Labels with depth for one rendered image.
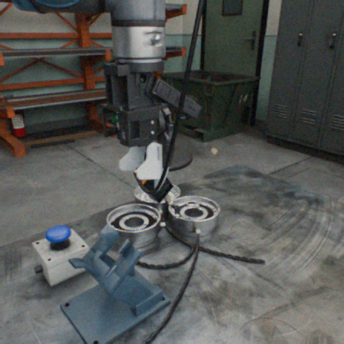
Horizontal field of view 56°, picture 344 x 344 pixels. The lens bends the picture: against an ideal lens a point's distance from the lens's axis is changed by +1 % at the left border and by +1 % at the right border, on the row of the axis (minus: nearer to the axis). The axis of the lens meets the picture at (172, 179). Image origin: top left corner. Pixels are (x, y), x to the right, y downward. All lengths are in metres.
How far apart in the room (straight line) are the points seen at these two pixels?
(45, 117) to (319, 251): 4.09
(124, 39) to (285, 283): 0.44
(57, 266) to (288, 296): 0.36
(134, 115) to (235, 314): 0.32
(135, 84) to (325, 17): 3.06
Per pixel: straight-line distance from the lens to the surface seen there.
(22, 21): 4.37
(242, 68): 4.61
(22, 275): 0.62
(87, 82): 4.39
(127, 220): 0.66
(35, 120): 4.46
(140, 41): 0.47
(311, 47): 3.51
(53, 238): 0.56
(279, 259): 0.63
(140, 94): 0.49
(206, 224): 0.64
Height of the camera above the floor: 1.17
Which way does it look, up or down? 25 degrees down
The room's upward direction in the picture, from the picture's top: straight up
